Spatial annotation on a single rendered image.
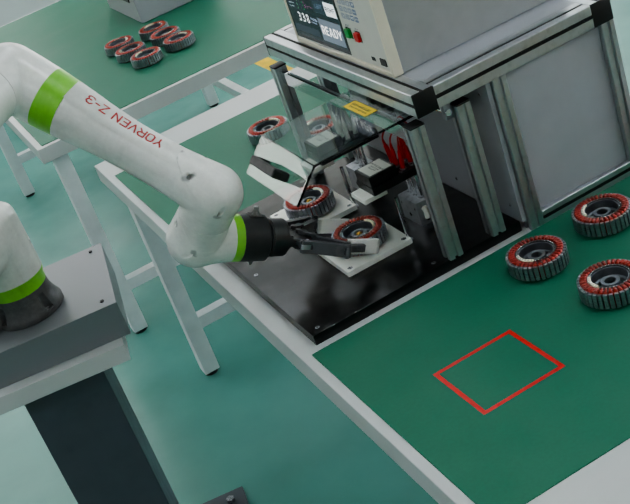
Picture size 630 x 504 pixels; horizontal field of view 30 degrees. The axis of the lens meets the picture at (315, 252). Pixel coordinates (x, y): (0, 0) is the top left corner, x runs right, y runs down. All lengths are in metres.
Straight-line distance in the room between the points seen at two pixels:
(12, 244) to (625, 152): 1.24
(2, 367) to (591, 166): 1.25
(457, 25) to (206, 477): 1.56
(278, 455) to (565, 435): 1.56
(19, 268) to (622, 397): 1.25
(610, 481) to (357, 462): 1.48
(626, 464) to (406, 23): 0.91
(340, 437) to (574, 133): 1.24
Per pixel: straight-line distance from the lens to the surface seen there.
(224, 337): 3.88
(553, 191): 2.36
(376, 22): 2.19
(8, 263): 2.49
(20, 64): 2.21
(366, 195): 2.37
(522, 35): 2.25
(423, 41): 2.25
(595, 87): 2.36
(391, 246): 2.37
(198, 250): 2.21
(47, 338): 2.49
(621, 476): 1.74
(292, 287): 2.37
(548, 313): 2.09
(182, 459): 3.42
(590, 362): 1.95
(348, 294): 2.28
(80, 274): 2.65
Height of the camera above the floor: 1.89
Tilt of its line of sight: 27 degrees down
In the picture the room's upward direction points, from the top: 20 degrees counter-clockwise
